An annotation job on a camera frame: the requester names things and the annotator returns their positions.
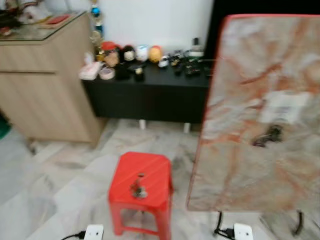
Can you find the dark metal key hook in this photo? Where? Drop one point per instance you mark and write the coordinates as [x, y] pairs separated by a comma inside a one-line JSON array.
[[270, 135]]

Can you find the white paper label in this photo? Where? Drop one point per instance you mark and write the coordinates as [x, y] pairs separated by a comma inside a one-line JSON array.
[[285, 106]]

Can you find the marble table with red edge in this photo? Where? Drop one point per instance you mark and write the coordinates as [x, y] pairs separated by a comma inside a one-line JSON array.
[[240, 150]]

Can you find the black low sideboard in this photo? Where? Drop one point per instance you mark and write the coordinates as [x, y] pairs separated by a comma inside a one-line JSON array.
[[150, 95]]

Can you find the red plastic stool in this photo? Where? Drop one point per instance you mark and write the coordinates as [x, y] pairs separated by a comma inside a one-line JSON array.
[[150, 170]]

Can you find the orange round plush figurine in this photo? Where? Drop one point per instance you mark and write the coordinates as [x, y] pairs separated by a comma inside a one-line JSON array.
[[155, 53]]

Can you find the white round plush figurine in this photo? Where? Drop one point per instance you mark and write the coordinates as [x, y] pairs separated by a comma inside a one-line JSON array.
[[142, 52]]

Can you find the silver key bunch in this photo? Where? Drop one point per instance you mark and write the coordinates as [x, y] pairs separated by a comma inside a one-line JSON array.
[[138, 191]]

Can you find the black round plush figurine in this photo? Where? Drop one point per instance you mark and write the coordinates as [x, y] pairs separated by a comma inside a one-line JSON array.
[[128, 54]]

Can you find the beige tape roll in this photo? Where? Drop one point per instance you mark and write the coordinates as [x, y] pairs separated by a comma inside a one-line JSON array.
[[106, 73]]

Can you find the red-lidded jar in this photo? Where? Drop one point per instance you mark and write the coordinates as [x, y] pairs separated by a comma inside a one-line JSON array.
[[110, 55]]

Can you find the pink tissue box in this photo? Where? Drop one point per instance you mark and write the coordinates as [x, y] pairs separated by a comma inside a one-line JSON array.
[[90, 71]]

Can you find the blue and gold trophy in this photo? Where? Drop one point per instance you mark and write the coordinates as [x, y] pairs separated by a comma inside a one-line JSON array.
[[95, 10]]

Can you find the light wooden cabinet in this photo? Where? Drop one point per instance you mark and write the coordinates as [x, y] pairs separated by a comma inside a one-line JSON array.
[[45, 95]]

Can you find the red flat packet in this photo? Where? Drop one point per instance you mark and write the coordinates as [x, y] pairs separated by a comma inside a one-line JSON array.
[[57, 20]]

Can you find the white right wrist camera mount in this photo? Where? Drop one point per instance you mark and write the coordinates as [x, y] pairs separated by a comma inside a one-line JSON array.
[[243, 232]]

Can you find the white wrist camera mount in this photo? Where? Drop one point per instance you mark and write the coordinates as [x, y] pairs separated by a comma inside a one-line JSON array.
[[94, 233], [243, 232]]

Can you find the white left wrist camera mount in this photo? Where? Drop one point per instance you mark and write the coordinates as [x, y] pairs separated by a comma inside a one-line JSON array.
[[94, 233]]

